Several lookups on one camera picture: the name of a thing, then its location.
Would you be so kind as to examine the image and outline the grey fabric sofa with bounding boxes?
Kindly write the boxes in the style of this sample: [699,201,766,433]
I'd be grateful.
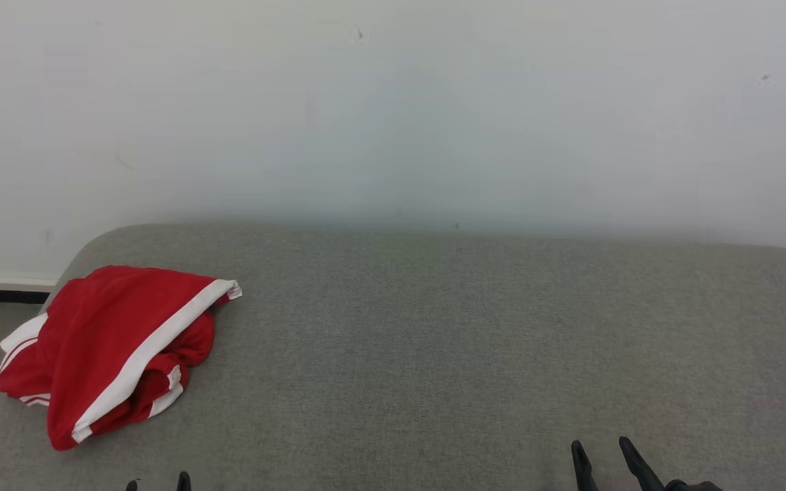
[0,224,786,491]

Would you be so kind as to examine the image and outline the red garment white striped sleeves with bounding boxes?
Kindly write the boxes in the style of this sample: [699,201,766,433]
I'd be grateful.
[0,310,217,420]

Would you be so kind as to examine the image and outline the red garment wide white band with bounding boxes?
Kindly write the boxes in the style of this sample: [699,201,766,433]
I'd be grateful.
[47,265,244,451]

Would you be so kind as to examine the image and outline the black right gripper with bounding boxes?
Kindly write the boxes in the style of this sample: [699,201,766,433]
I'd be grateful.
[570,436,723,491]

